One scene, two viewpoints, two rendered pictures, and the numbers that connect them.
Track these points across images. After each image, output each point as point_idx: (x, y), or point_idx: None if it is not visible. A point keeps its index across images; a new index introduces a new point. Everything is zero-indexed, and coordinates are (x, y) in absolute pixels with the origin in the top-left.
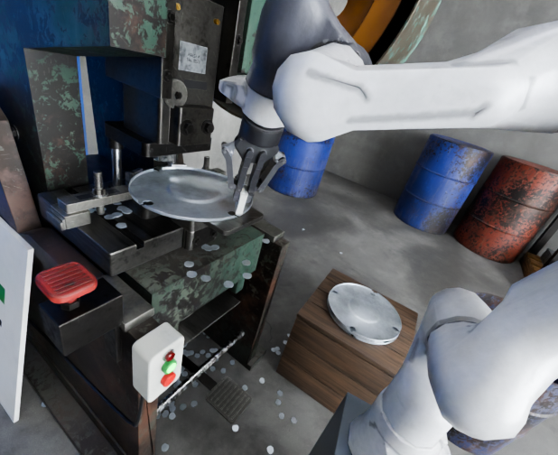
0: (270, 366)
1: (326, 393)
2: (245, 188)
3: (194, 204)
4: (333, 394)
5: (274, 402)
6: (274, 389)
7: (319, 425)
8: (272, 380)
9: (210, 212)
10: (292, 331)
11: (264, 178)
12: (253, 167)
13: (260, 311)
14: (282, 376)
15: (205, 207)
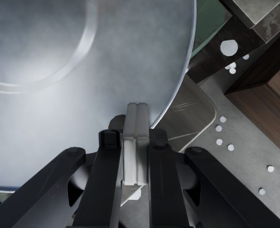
0: (219, 87)
1: (275, 137)
2: (138, 160)
3: (18, 100)
4: None
5: (214, 127)
6: (217, 114)
7: (256, 155)
8: (217, 104)
9: (61, 138)
10: (253, 89)
11: (210, 225)
12: (151, 223)
13: (210, 71)
14: (230, 101)
15: (47, 109)
